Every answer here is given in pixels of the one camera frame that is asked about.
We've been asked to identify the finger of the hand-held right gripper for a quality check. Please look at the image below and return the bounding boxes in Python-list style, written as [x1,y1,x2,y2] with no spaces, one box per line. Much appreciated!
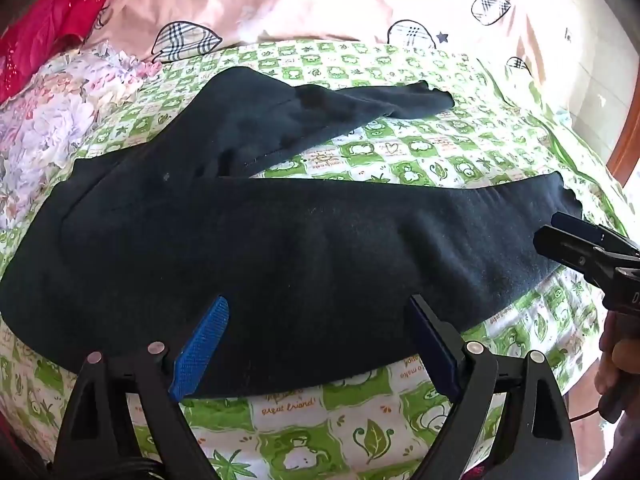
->
[551,211,640,259]
[534,226,640,289]

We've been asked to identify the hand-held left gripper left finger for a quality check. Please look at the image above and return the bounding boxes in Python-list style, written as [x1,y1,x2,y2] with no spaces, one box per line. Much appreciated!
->
[52,296,231,480]

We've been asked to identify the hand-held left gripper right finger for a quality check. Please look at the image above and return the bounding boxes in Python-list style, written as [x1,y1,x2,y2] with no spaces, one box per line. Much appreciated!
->
[407,294,581,480]

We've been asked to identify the black pants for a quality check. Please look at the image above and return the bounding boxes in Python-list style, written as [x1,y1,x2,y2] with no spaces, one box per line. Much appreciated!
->
[0,66,583,401]

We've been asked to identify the person's right hand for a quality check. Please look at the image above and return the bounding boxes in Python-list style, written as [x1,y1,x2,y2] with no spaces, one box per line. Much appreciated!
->
[598,311,640,412]

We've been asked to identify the green checkered bed sheet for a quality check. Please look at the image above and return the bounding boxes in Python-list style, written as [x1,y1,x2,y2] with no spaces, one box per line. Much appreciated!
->
[0,40,636,480]

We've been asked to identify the floral ruffled cloth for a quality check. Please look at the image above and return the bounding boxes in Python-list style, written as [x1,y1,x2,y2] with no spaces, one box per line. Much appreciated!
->
[0,42,162,233]

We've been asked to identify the red sequined cloth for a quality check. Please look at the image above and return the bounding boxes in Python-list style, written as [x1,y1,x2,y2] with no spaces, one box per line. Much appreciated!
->
[0,0,118,106]

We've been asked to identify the wooden window frame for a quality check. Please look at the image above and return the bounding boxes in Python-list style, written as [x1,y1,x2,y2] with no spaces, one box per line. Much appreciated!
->
[606,132,640,188]

